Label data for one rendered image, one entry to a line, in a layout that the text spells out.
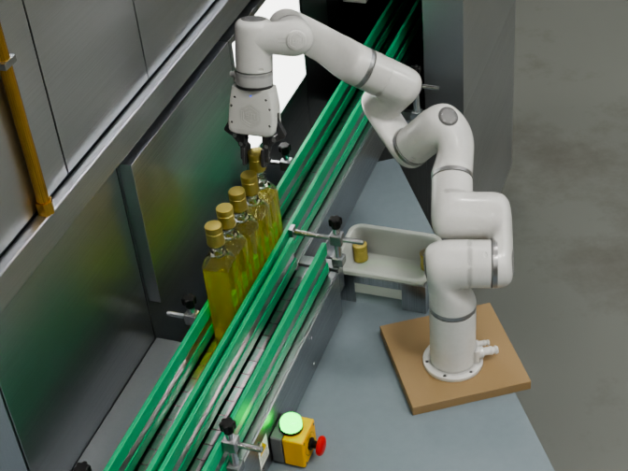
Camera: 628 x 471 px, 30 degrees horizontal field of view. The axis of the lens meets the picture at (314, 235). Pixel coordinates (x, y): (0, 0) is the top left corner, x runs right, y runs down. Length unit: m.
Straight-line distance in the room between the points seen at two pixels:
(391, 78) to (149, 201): 0.55
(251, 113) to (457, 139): 0.42
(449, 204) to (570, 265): 1.65
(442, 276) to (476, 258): 0.07
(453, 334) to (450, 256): 0.19
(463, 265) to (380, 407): 0.37
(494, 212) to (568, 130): 2.28
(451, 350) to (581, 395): 1.15
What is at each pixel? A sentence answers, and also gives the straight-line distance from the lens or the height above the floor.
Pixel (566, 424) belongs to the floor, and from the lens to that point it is 3.43.
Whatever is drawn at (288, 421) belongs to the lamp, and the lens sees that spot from 2.29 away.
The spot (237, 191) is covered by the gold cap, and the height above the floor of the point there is 1.16.
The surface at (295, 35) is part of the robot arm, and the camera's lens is 2.31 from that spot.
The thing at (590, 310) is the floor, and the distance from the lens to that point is 3.78.
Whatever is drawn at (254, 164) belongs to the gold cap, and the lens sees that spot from 2.42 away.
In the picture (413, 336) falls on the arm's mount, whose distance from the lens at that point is 2.55.
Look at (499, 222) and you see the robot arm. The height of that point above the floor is 1.11.
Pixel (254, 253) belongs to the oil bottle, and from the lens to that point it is 2.41.
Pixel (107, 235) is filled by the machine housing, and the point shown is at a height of 1.21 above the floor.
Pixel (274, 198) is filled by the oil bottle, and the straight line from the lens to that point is 2.48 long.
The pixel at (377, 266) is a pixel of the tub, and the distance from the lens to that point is 2.73.
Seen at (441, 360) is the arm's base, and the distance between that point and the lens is 2.43.
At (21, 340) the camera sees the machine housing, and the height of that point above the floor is 1.23.
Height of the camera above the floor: 2.53
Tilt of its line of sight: 38 degrees down
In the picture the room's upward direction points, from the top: 6 degrees counter-clockwise
